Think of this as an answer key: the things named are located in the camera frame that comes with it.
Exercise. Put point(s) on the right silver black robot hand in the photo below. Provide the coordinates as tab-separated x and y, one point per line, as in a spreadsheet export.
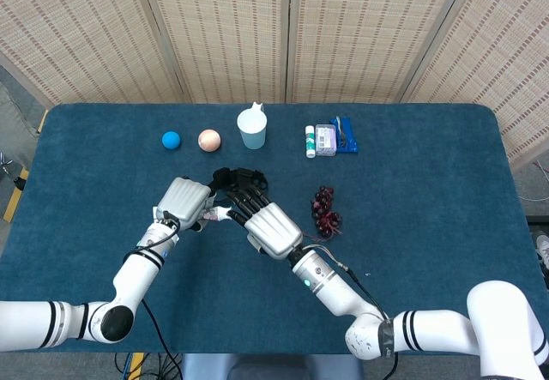
274	230

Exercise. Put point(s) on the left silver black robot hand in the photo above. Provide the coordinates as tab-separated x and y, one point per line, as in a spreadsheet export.
182	202

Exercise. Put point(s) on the white floral toothpaste tube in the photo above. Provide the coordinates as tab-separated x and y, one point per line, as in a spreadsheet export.
219	213

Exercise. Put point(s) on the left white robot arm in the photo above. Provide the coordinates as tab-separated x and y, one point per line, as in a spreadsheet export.
137	277

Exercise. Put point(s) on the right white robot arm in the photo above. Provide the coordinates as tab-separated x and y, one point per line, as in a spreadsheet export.
334	290

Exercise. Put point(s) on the blue ball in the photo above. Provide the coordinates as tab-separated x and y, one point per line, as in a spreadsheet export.
171	140

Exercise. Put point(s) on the peach pink ball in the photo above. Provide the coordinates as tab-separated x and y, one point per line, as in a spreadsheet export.
209	140

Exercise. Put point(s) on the dark red grape bunch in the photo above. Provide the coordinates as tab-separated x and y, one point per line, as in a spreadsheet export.
328	219

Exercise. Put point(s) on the blue felt table cloth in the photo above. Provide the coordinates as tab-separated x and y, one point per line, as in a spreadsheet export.
236	303

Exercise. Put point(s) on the white green glue stick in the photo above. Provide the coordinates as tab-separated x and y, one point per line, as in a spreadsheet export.
310	142

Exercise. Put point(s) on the light blue plastic cup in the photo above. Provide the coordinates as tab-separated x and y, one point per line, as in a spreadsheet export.
253	133

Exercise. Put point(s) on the clear box with purple label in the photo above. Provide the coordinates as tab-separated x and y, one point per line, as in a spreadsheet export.
325	140

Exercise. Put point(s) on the blue plastic packet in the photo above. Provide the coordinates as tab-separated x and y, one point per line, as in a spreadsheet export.
349	140

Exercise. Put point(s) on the woven bamboo folding screen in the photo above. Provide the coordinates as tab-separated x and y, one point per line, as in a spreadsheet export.
223	32

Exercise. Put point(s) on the grey sneaker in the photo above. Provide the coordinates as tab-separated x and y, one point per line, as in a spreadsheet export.
544	247

